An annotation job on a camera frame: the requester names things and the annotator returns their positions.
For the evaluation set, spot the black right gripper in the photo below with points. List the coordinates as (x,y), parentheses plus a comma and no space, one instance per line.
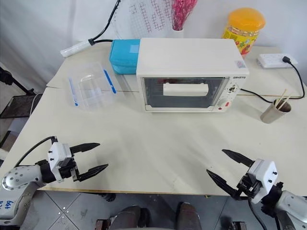
(248,187)

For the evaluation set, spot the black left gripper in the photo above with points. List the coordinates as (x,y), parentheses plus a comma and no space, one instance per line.
(74,173)

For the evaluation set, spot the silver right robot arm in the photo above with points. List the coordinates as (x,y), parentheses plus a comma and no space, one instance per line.
(290,199)

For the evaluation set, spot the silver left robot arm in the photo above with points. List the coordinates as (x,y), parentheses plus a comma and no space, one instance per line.
(19,177)

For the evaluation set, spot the white toaster oven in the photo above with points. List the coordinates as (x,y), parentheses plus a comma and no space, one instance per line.
(187,56)

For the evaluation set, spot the dark rounded shape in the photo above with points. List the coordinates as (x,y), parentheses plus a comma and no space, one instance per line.
(188,216)
(129,218)

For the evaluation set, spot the metal cup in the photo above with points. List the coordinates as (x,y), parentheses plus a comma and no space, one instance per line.
(272,115)

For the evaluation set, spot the clear plastic box blue clips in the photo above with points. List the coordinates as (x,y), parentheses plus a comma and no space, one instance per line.
(92,88)

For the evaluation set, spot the thin wooden stick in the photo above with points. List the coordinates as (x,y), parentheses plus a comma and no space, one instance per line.
(283,94)
(285,101)

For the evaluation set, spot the black mesh tray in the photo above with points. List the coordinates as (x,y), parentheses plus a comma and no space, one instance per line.
(18,106)

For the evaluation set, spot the black tripod stand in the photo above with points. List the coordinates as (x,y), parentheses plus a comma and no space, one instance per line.
(16,82)

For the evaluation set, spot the blue fabric lunch bag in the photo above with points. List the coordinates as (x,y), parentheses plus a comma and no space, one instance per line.
(123,56)

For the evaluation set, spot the white power strip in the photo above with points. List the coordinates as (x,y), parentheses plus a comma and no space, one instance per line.
(269,61)

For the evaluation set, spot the yellow lidded snack jar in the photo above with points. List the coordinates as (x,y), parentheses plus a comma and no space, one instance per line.
(242,26)

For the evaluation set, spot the white vase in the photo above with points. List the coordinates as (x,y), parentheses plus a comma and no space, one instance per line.
(178,33)

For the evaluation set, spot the clear grid sheet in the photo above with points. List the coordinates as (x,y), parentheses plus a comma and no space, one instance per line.
(144,16)

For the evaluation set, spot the pink dried flowers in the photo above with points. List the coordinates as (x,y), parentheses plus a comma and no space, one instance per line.
(182,12)

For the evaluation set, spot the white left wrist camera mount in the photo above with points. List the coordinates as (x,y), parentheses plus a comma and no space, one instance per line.
(57,153)

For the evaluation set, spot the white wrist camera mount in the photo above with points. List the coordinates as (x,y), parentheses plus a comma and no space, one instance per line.
(265,176)
(57,153)

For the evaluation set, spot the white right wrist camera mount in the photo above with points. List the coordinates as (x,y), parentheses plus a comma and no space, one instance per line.
(265,176)

